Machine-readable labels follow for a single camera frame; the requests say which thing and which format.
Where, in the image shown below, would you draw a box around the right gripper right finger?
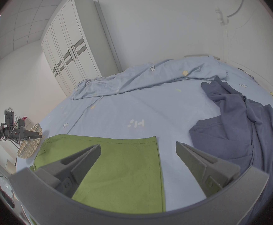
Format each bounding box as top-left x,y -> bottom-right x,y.
176,141 -> 241,199

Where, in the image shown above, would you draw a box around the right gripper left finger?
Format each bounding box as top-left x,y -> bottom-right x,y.
34,144 -> 102,199

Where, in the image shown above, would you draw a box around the green shorts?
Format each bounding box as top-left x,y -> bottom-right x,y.
30,135 -> 166,214

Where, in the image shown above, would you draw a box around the round woven basket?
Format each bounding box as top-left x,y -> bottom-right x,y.
17,124 -> 43,159

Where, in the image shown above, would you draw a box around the dark blue garment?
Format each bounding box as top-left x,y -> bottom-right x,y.
189,76 -> 273,220

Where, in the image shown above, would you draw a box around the bed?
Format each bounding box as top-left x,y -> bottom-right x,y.
16,0 -> 273,220

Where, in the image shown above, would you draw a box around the white wardrobe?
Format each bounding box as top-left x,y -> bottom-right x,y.
41,0 -> 123,97

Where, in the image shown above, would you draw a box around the pale blue quilt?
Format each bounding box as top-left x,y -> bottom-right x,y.
70,55 -> 228,101

